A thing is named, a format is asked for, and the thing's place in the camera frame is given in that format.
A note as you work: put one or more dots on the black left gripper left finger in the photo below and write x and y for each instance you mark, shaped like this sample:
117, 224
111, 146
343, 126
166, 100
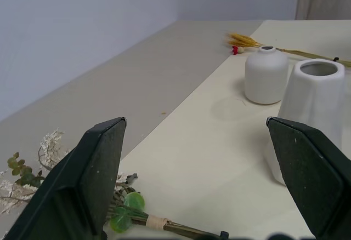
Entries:
90, 179

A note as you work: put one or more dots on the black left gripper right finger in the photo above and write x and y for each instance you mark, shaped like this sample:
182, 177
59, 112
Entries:
307, 179

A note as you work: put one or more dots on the faceted white ceramic vase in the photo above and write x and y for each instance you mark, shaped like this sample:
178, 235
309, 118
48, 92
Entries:
315, 97

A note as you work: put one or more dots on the round white ceramic vase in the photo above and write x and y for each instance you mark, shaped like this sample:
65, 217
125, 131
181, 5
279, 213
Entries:
265, 75

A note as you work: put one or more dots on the white and green flower bouquet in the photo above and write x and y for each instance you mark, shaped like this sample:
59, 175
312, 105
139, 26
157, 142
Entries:
129, 210

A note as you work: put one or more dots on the yellow dried wheat sprig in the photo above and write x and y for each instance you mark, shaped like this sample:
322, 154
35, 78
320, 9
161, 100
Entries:
244, 41

